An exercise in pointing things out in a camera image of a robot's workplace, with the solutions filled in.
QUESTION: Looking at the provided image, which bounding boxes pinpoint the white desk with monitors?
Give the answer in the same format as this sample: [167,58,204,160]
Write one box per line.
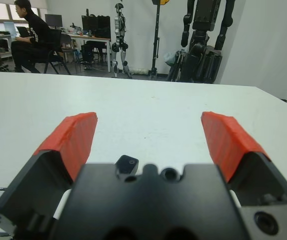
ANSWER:
[63,32,112,73]

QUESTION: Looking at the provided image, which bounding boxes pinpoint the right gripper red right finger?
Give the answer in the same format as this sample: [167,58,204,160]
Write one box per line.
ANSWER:
[200,111,287,208]

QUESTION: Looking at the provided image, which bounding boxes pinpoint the black bag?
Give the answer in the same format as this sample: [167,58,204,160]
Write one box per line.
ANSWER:
[93,28,111,39]

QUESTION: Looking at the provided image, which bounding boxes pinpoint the person in black sweater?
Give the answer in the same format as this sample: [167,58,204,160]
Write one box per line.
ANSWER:
[10,0,59,74]

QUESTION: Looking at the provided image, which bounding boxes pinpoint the black desk monitor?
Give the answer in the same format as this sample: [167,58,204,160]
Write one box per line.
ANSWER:
[97,15,112,30]

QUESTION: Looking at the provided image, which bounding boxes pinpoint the black folded tripod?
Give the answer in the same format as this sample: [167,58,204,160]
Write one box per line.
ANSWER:
[167,49,187,82]

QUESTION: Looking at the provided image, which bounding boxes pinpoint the white foam roll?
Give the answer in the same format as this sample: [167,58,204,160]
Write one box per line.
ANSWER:
[130,66,149,75]

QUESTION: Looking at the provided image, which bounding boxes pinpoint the black laptop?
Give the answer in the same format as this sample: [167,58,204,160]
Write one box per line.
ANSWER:
[15,26,31,38]

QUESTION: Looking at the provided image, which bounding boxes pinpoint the white humanoid robot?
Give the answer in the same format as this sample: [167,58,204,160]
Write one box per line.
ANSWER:
[109,2,134,80]

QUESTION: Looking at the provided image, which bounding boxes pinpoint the black hoist stand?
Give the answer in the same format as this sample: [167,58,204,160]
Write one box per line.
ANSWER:
[148,0,171,81]

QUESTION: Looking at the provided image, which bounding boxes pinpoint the large black humanoid robot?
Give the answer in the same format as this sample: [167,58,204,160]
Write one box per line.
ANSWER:
[180,0,237,85]

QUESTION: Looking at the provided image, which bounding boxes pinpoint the grey mesh chair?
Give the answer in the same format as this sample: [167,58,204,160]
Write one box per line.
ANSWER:
[60,33,72,51]

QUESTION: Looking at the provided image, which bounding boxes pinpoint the small dark monitor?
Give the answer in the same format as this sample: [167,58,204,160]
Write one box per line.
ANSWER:
[44,13,63,29]

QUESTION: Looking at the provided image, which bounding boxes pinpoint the black office chair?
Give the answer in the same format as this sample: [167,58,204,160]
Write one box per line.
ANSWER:
[43,28,72,75]

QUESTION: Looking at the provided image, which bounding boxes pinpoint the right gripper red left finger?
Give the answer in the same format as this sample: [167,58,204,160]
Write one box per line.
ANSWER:
[0,111,98,233]

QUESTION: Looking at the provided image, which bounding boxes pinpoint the pale plastic bag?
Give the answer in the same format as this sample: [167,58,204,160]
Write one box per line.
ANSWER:
[163,51,177,67]

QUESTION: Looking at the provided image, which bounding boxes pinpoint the black monitor on arm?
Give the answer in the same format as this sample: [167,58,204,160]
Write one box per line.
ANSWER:
[81,8,99,32]

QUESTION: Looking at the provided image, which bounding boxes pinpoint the light blue screen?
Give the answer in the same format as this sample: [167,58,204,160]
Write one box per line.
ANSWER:
[3,21,17,36]

